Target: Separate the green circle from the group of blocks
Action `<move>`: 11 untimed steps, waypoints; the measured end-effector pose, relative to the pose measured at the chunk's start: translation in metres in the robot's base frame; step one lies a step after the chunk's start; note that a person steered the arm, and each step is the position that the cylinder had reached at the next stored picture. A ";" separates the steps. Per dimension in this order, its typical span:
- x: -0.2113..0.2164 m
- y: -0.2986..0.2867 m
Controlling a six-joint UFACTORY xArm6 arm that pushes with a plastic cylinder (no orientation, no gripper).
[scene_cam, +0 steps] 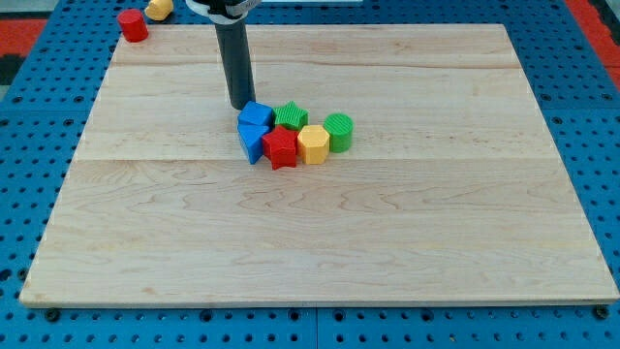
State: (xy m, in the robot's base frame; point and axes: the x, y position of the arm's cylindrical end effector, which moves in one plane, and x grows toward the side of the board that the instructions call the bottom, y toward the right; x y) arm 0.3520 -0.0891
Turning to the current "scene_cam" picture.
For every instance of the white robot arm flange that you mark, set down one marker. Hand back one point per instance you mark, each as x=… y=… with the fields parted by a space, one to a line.
x=224 y=12

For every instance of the yellow hexagon block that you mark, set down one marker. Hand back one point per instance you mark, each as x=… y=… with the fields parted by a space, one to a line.
x=313 y=144

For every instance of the red star block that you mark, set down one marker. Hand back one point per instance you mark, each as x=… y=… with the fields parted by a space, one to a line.
x=280 y=147

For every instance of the green cylinder block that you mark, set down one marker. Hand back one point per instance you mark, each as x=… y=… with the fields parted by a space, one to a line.
x=340 y=128

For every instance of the green star block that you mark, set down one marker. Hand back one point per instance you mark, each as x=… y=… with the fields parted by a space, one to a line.
x=290 y=116

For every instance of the blue triangle block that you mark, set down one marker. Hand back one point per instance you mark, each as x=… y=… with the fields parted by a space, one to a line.
x=251 y=140

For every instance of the blue cube block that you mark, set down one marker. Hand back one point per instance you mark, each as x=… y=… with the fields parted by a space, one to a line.
x=254 y=113

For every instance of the light wooden board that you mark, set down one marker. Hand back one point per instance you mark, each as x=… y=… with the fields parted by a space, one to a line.
x=452 y=194

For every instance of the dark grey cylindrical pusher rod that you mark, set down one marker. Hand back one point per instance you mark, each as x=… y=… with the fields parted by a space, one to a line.
x=235 y=54

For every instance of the yellow block at edge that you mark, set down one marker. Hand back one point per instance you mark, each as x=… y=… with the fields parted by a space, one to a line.
x=158 y=10

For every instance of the red cylinder block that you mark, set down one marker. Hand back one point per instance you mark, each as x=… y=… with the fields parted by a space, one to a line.
x=133 y=26

